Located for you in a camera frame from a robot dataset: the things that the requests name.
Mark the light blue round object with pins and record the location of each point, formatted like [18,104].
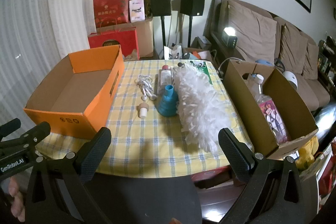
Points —
[265,62]

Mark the small brown cushion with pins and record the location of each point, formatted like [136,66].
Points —
[311,61]

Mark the orange cardboard box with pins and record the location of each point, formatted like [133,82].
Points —
[76,92]

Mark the black speaker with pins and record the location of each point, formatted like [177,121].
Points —
[192,2]
[160,1]

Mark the dark wooden shelf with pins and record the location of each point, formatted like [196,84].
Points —
[326,61]

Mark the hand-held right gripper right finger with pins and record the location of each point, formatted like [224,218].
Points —
[233,150]

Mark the red box under table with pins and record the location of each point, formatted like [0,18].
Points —
[215,176]

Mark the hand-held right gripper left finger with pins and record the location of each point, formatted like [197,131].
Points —
[95,150]

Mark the green toothpaste box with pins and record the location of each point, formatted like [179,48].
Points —
[206,70]

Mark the yellow plastic bag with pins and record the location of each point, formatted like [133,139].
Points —
[307,153]

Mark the pink printed packet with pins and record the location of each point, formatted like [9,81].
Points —
[274,119]

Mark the white round device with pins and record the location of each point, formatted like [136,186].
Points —
[291,79]

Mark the clear bottle with red cap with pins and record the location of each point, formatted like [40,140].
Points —
[164,78]

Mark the lit desk clock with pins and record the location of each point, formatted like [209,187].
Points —
[229,36]

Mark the brown sofa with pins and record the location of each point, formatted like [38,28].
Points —
[315,90]

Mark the large brown cushion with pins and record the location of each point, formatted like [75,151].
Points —
[252,29]

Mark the red gift bag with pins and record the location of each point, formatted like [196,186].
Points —
[110,10]

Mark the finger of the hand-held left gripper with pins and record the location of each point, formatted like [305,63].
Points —
[39,132]
[11,127]

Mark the teal silicone funnel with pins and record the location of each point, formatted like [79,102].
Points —
[166,104]

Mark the red gift box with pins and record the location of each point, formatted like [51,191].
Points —
[113,41]

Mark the cork bottle stopper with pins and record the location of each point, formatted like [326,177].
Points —
[143,109]

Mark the clear plastic bottle white cap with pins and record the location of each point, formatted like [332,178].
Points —
[258,86]

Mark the dark chair back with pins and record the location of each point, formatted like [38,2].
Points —
[147,200]

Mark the brown cardboard box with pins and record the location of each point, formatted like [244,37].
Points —
[246,108]

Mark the pink and white pack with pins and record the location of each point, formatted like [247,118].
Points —
[137,10]

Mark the white plastic bag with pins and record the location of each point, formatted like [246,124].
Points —
[173,52]

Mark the white earphones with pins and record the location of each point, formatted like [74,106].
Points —
[147,86]

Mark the black speaker stand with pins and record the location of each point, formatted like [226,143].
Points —
[163,32]
[190,31]

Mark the white curtain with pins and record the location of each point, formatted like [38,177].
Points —
[39,16]

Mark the white feather duster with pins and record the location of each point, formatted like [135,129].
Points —
[199,106]

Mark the person's left hand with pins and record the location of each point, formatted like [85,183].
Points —
[17,200]

